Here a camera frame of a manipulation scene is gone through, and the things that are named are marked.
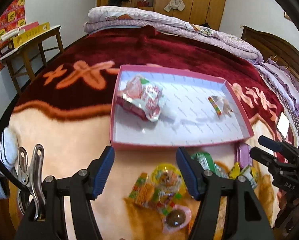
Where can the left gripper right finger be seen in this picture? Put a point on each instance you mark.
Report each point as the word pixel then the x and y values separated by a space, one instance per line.
pixel 244 216

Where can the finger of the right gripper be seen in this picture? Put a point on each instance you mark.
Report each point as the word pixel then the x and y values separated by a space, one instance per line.
pixel 282 147
pixel 266 159

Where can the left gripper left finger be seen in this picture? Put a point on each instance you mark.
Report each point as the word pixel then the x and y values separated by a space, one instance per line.
pixel 81 188

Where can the purple candy tin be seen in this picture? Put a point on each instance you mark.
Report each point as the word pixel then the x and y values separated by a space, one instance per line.
pixel 242 154

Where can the yellow candy packet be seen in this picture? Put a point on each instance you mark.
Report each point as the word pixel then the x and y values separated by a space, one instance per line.
pixel 251 174
pixel 235 171

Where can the orange burger gummy packet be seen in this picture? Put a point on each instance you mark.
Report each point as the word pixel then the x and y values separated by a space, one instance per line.
pixel 142 191

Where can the clear rainbow candy packet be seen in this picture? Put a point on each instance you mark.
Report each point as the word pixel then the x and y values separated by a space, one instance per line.
pixel 221 105

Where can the pink chocolate ball cup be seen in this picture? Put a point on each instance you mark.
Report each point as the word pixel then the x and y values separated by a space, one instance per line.
pixel 178 218

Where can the yellow jelly cup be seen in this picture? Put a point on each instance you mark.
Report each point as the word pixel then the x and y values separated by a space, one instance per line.
pixel 168 178

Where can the white red drink pouch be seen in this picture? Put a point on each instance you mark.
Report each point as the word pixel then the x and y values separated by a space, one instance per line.
pixel 143 98

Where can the white smartphone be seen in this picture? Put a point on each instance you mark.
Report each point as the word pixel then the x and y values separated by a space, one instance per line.
pixel 283 125

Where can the purple ruffled pillow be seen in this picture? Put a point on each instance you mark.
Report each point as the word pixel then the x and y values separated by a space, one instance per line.
pixel 286 88

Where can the metal spring clip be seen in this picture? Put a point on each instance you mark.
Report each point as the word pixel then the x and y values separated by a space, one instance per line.
pixel 30 176

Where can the red plush blanket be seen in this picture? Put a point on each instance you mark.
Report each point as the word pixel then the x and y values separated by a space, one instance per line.
pixel 67 109

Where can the wooden headboard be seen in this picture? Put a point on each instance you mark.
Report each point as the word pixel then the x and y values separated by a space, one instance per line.
pixel 274 48

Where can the pink shallow cardboard box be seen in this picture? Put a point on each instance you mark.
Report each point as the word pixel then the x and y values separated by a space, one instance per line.
pixel 188 118

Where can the wooden side table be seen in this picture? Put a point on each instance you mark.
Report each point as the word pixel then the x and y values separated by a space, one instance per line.
pixel 30 50

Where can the yellow flat box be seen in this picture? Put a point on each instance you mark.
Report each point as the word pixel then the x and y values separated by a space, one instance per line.
pixel 25 36

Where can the folded purple quilt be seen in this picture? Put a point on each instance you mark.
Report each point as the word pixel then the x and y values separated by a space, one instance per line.
pixel 111 17

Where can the beige cloth on wardrobe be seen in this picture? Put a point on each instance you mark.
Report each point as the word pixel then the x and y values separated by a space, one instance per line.
pixel 175 5

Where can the red yellow patterned box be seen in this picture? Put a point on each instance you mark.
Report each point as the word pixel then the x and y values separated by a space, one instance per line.
pixel 12 18

